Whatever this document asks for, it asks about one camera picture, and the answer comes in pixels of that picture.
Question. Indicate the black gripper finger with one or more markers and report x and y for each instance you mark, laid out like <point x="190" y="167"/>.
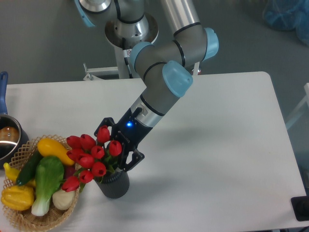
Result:
<point x="102" y="132"/>
<point x="136" y="158"/>

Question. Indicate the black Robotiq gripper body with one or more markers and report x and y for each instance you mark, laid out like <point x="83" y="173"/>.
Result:
<point x="129" y="131"/>

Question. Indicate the red tulip bouquet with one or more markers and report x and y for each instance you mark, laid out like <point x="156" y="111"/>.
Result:
<point x="97" y="158"/>

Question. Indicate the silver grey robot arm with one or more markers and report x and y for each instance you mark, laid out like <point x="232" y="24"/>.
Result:
<point x="161" y="68"/>

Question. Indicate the dark grey ribbed vase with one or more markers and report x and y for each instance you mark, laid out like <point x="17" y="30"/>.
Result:
<point x="115" y="185"/>

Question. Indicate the yellow squash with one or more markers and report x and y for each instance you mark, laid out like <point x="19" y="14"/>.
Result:
<point x="50" y="147"/>

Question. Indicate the green bok choy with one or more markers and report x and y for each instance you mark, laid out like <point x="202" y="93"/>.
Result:
<point x="48" y="177"/>

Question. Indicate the white garlic bulb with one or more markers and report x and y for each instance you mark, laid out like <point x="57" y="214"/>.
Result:
<point x="62" y="199"/>

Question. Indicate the dark green cucumber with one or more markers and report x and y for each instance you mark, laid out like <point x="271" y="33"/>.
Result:
<point x="29" y="169"/>

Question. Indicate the yellow bell pepper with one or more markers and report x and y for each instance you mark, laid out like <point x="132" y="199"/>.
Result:
<point x="18" y="198"/>

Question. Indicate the woven wicker basket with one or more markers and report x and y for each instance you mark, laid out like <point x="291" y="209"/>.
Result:
<point x="25" y="221"/>

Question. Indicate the black device at table edge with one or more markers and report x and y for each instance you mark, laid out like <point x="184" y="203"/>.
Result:
<point x="301" y="207"/>

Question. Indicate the blue handled saucepan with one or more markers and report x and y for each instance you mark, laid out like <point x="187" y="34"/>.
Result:
<point x="12" y="136"/>

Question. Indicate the white frame at right edge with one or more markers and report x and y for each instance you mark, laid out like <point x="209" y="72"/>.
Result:
<point x="299" y="110"/>

